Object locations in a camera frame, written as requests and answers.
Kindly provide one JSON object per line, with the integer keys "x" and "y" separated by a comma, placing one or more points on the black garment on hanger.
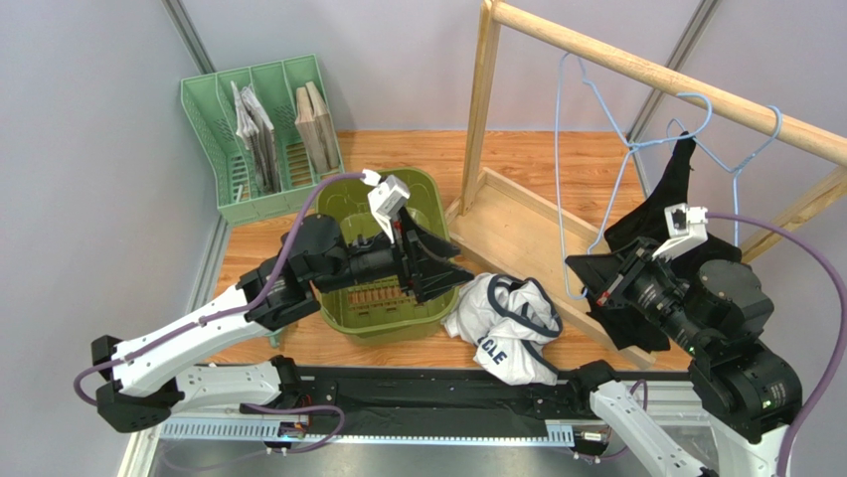
{"x": 655, "y": 231}

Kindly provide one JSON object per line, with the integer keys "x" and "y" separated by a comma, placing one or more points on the wooden clothes rack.
{"x": 553, "y": 134}

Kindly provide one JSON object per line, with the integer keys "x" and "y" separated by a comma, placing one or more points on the white tank top navy trim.
{"x": 508, "y": 321}

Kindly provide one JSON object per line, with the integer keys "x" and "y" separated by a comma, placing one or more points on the folded newspapers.
{"x": 257, "y": 132}

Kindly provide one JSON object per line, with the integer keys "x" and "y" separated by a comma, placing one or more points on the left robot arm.
{"x": 148, "y": 379}

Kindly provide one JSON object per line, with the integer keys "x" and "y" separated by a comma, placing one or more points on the mint green file organizer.
{"x": 208, "y": 103}

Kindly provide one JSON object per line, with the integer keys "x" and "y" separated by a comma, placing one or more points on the brown wooden boards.
{"x": 314, "y": 124}

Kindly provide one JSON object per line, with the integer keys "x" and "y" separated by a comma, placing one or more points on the teal green cup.
{"x": 274, "y": 338}

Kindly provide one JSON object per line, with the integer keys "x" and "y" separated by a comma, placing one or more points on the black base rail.
{"x": 432, "y": 405}

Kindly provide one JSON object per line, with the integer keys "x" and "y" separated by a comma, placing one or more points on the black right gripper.
{"x": 621, "y": 279}

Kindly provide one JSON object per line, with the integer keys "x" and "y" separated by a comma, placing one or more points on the olive green plastic basket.
{"x": 377, "y": 311}

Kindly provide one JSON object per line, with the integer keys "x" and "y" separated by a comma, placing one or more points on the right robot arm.
{"x": 710, "y": 304}

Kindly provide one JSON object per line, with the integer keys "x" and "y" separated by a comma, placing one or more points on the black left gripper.
{"x": 427, "y": 280}

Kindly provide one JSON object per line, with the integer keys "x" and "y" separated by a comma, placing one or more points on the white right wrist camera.
{"x": 687, "y": 229}

